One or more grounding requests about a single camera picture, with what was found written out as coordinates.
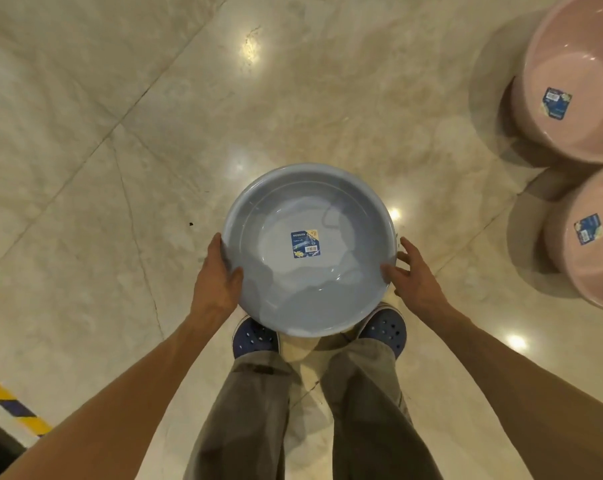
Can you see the person's left hand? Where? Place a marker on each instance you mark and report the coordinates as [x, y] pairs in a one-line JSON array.
[[214, 289]]

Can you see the person's right hand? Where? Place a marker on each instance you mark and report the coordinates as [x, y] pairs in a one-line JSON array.
[[421, 289]]

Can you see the person's right thumb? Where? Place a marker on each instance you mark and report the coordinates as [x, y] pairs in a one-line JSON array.
[[394, 273]]

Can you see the person's right middle finger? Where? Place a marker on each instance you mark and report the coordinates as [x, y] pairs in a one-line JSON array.
[[411, 248]]

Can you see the person's left thumb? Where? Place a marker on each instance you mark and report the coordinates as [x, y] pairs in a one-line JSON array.
[[235, 283]]

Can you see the blue plastic basin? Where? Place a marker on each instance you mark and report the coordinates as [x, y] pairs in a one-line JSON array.
[[301, 299]]

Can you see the person's left forearm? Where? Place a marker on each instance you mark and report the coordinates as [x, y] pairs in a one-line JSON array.
[[116, 409]]

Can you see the person's right forearm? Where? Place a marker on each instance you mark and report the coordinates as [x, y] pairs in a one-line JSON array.
[[531, 399]]

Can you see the blue perforated right clog shoe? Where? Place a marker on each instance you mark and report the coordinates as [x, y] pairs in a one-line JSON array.
[[387, 327]]

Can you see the blue perforated clog shoe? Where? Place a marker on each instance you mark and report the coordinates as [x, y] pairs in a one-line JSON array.
[[254, 338], [387, 327]]

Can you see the blue perforated left clog shoe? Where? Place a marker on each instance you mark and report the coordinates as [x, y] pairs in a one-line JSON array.
[[254, 338]]

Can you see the grey-brown trousers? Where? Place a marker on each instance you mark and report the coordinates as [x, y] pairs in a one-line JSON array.
[[361, 419]]

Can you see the blue label sticker on small pink basin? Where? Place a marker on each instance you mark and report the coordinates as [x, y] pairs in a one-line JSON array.
[[589, 229]]

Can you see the small pink plastic basin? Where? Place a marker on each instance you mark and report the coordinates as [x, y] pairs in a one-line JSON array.
[[599, 274]]

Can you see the blue label sticker on large pink basin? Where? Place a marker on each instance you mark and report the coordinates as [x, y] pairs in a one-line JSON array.
[[556, 103]]

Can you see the yellow and black striped floor tape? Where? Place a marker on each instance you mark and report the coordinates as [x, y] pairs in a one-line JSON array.
[[11, 402]]

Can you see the large pink plastic basin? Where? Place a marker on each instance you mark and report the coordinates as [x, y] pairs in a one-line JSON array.
[[581, 54]]

